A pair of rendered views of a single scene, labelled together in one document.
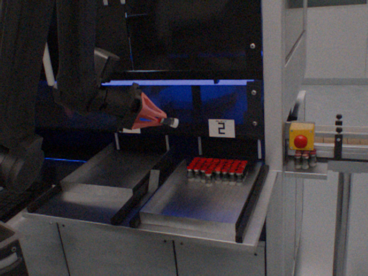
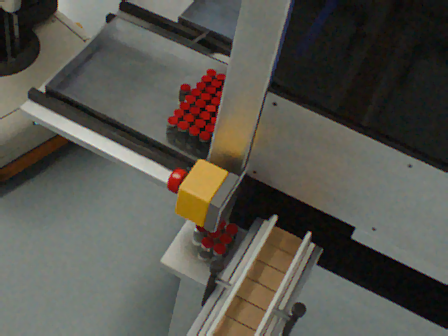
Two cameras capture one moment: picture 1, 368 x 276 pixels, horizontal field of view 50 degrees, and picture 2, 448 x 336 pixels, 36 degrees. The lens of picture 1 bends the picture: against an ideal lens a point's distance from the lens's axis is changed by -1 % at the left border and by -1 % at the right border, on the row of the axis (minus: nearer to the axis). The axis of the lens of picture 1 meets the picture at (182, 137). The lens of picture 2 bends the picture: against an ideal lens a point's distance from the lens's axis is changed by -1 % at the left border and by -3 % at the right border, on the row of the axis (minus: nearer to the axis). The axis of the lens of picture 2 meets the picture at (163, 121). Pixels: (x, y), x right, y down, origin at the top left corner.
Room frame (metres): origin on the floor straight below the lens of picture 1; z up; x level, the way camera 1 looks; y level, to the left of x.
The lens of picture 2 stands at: (1.08, -1.04, 1.88)
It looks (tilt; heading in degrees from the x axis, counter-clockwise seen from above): 47 degrees down; 91
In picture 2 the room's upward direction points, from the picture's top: 8 degrees clockwise
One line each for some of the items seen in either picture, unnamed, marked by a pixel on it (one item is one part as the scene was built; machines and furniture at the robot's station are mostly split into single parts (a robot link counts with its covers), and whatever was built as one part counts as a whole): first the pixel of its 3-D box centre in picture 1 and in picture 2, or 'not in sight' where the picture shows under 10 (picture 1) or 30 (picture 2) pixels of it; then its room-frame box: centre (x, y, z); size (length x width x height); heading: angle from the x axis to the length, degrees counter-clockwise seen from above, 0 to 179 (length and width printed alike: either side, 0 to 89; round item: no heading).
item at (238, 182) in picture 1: (214, 175); (191, 103); (1.10, -0.09, 0.90); 0.18 x 0.02 x 0.05; 67
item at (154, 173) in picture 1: (147, 188); (177, 30); (1.05, 0.12, 0.91); 0.14 x 0.03 x 0.06; 158
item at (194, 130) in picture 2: (218, 169); (212, 112); (1.15, -0.10, 0.90); 0.18 x 0.02 x 0.05; 67
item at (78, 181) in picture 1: (121, 166); (269, 20); (1.26, 0.22, 0.90); 0.34 x 0.26 x 0.04; 158
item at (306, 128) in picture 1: (302, 135); (205, 194); (1.14, -0.37, 0.99); 0.08 x 0.07 x 0.07; 158
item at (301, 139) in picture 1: (301, 141); (180, 182); (1.10, -0.35, 0.99); 0.04 x 0.04 x 0.04; 68
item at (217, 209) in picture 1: (206, 191); (152, 87); (1.02, -0.05, 0.90); 0.34 x 0.26 x 0.04; 157
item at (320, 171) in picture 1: (307, 166); (212, 254); (1.18, -0.40, 0.87); 0.14 x 0.13 x 0.02; 158
